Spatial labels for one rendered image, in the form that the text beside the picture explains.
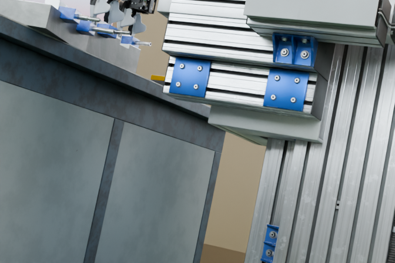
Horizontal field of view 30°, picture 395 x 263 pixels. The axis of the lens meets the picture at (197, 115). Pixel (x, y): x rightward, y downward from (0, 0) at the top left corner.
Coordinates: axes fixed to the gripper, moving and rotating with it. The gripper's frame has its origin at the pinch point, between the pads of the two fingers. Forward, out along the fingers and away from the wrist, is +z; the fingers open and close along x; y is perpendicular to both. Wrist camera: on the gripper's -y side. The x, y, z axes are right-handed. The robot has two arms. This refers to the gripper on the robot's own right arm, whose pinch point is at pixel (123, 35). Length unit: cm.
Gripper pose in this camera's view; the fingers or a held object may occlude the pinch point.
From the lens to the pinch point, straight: 233.7
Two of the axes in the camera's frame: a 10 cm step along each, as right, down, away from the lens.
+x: 4.6, 1.9, 8.7
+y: 8.7, 1.2, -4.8
